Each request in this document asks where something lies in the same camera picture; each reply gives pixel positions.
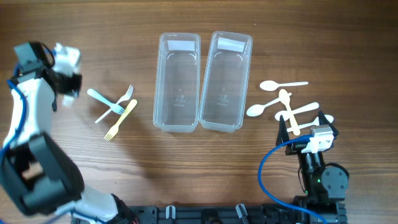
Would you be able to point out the white plastic fork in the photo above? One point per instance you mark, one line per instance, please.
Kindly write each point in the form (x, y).
(67, 101)
(125, 97)

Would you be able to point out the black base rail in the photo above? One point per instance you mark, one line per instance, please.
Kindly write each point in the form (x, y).
(238, 214)

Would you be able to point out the yellow plastic spoon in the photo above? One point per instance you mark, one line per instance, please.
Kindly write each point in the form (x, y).
(285, 100)

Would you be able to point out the right clear plastic container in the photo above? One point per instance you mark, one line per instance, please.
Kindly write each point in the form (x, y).
(225, 83)

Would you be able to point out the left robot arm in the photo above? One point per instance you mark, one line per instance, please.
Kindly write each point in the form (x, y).
(35, 172)

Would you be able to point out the white spoon top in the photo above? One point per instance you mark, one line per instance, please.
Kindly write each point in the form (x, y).
(270, 85)

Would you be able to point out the yellow plastic fork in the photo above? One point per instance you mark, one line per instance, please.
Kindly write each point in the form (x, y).
(115, 128)

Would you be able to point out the white spoon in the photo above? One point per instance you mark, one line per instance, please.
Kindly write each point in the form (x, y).
(256, 110)
(270, 85)
(316, 122)

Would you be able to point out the pale blue plastic fork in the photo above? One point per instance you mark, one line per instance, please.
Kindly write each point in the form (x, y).
(113, 106)

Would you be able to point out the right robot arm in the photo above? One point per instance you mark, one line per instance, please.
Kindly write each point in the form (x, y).
(324, 184)

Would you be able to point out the clear plastic container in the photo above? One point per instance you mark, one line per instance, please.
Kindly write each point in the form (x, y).
(225, 83)
(177, 87)

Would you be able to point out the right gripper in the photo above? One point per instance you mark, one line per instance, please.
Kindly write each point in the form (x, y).
(283, 134)

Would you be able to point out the cream spoon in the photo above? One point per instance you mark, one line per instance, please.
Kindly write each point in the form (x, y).
(285, 114)

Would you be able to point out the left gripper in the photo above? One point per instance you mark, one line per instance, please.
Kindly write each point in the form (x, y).
(77, 83)

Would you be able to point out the left clear plastic container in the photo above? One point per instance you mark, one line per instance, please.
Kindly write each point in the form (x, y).
(177, 87)

